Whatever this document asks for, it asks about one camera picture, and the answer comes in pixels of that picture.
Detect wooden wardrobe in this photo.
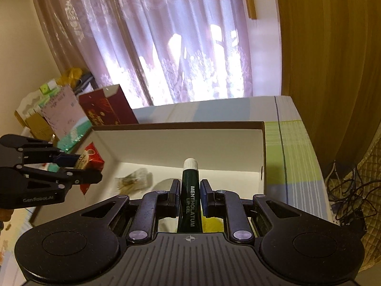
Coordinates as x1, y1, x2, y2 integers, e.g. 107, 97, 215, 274
274, 0, 381, 167

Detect brown cardboard box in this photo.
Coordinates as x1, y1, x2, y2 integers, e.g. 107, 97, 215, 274
15, 110, 57, 143

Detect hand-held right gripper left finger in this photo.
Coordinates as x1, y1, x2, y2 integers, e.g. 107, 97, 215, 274
80, 179, 182, 243

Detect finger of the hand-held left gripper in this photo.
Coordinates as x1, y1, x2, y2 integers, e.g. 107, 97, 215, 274
0, 135, 80, 167
16, 168, 103, 189

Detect cotton swab pack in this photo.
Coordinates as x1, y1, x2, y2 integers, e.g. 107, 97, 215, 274
115, 168, 153, 192

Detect dark green lip gel tube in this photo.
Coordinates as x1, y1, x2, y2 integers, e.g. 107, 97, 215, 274
176, 158, 204, 233

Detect pink lace curtain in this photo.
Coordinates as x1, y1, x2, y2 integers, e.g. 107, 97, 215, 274
30, 0, 282, 108

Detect red snack packet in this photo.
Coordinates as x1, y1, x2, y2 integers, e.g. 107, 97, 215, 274
76, 142, 105, 195

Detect black bag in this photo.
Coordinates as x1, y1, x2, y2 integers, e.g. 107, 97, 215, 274
73, 71, 96, 96

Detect yellow snack packet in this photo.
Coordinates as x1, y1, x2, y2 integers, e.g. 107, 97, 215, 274
202, 214, 224, 233

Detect yellow plastic bag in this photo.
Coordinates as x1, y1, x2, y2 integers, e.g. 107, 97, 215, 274
56, 67, 84, 87

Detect green tissue packs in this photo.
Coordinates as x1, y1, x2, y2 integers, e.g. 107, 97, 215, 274
39, 79, 60, 96

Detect pink and white cardboard box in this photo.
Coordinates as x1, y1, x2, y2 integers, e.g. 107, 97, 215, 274
40, 86, 91, 143

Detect black cables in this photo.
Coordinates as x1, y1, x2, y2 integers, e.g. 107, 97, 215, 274
324, 161, 376, 227

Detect green foil packet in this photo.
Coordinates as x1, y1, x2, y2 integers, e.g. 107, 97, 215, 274
56, 121, 93, 152

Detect brown storage box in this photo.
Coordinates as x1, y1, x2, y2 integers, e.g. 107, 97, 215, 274
30, 121, 267, 233

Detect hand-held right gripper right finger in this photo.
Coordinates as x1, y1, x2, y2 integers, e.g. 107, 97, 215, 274
200, 179, 301, 243

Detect cream printed sheet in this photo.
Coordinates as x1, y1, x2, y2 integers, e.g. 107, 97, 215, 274
0, 211, 35, 277

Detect red gift box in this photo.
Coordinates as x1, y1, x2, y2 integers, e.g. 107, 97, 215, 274
78, 84, 139, 128

